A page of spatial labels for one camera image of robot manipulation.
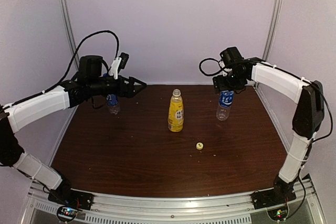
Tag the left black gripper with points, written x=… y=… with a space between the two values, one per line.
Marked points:
x=128 y=93

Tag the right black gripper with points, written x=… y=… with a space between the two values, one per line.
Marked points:
x=220 y=85

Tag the yellow drink bottle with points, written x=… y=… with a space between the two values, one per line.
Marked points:
x=176 y=112

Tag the pale yellow bottle cap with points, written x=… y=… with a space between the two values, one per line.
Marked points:
x=199 y=146

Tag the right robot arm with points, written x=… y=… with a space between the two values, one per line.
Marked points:
x=308 y=97

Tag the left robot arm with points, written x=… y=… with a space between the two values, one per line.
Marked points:
x=87 y=83

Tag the blue label bottle white cap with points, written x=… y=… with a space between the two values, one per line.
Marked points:
x=224 y=105

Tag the clear bottle blue cap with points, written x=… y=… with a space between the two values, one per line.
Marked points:
x=113 y=104

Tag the right circuit board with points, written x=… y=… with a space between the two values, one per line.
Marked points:
x=278 y=214

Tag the circuit board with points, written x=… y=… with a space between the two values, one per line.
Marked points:
x=66 y=214
x=278 y=214

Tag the left circuit board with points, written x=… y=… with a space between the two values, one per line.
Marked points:
x=66 y=214

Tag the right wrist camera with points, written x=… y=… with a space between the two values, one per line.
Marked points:
x=222 y=65

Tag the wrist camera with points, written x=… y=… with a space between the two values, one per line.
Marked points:
x=222 y=65
x=118 y=64

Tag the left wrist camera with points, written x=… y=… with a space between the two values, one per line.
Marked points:
x=118 y=64

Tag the right aluminium frame post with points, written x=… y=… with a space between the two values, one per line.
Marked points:
x=272 y=28

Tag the aluminium frame post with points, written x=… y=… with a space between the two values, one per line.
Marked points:
x=70 y=36
x=272 y=28

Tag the front aluminium rail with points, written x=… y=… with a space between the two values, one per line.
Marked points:
x=234 y=208

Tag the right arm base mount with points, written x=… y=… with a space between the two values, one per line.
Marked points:
x=270 y=196

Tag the left aluminium frame post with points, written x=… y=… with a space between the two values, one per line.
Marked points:
x=70 y=36

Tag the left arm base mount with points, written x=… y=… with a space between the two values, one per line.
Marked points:
x=74 y=196

